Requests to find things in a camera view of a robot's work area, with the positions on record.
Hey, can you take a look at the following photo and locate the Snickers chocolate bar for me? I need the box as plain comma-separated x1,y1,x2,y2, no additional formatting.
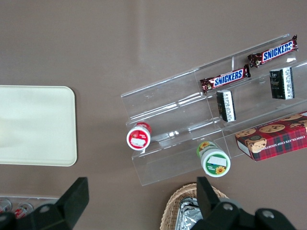
247,34,299,69
199,64,252,94

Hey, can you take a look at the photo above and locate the light wicker basket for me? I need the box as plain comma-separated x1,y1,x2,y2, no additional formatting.
160,183,231,230

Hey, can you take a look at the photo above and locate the green lid yogurt cup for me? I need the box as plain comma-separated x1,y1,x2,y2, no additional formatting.
196,140,232,178

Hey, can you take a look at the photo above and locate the clear acrylic bottle rack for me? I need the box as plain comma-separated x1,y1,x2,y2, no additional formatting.
0,193,62,216

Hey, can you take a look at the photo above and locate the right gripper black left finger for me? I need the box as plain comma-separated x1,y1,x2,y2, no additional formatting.
0,176,90,230

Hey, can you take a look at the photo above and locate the cream plastic serving tray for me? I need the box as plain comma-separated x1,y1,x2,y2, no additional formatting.
0,85,78,167

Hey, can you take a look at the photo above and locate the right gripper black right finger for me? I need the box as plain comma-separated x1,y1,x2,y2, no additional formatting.
191,176,298,230

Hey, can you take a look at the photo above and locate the aluminium foil tray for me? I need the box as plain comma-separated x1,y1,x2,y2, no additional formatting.
175,197,205,230

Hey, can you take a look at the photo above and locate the small black carton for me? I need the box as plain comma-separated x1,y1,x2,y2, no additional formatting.
215,89,237,124
268,66,295,100

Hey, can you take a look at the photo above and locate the red tartan cookie box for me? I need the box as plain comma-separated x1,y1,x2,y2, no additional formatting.
235,111,307,163

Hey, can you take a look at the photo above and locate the clear acrylic stepped shelf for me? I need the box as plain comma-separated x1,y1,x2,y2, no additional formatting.
120,33,307,187

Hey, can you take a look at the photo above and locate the red lid yogurt cup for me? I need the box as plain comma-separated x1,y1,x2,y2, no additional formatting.
126,121,153,151

